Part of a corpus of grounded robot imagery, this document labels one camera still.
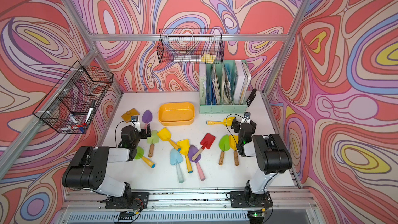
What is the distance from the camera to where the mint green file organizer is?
95cm

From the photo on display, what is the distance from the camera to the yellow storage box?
1.01m

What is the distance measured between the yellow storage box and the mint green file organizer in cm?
9
